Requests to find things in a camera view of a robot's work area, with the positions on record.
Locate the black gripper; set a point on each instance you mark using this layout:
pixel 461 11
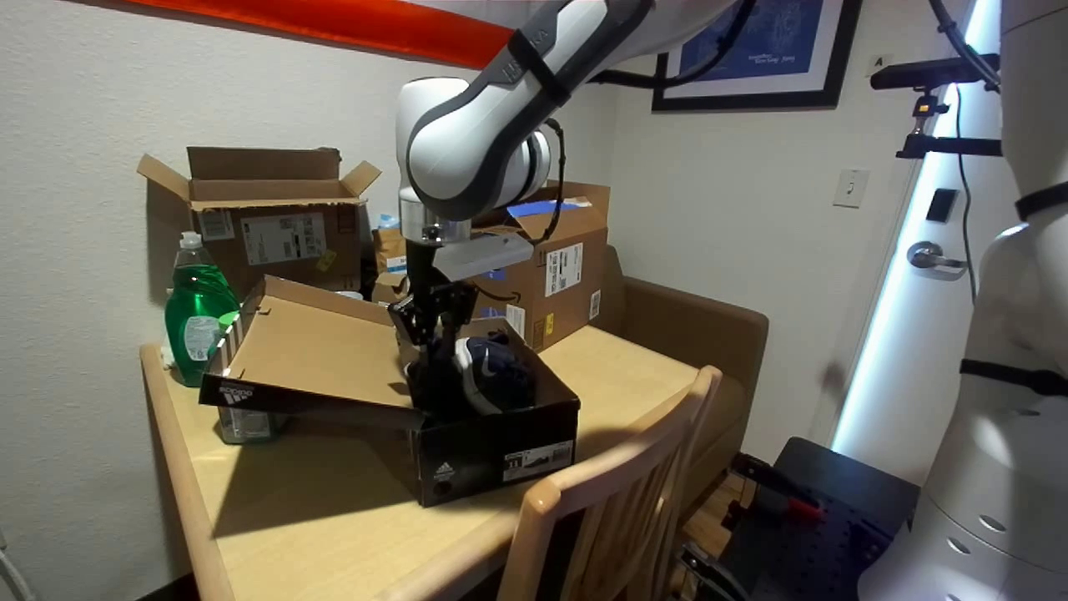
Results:
pixel 429 284

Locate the navy sneaker with white sole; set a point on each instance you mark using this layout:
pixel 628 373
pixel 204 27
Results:
pixel 503 373

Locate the black striped shoe box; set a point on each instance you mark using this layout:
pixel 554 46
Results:
pixel 322 351

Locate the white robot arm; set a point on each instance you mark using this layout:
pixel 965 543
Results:
pixel 1002 312

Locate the small cardboard box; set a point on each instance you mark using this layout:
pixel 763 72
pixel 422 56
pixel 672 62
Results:
pixel 389 253

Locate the large labelled cardboard box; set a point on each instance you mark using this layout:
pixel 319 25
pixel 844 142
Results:
pixel 562 269

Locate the open cardboard box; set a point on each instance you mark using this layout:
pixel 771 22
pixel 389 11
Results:
pixel 268 222

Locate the green dish soap bottle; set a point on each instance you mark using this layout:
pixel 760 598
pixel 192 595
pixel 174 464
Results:
pixel 201 318

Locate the light wooden chair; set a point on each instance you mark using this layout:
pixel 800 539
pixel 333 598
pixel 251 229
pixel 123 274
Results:
pixel 610 488

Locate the orange black clamp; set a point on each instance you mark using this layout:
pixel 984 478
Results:
pixel 786 495

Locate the black framed blue picture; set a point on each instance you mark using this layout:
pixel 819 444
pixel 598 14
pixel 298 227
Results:
pixel 768 53

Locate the white door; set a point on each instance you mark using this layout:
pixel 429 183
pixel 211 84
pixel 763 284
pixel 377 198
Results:
pixel 912 357

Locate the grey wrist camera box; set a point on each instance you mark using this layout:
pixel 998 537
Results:
pixel 484 254

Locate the red wall banner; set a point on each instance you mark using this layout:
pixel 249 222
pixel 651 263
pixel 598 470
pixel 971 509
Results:
pixel 333 25

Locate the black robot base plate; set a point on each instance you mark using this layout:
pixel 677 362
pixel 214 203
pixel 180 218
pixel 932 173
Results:
pixel 823 511

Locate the white light switch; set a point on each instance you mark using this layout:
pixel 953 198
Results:
pixel 851 190

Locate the black camera on mount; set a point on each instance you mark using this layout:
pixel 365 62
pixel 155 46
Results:
pixel 919 80

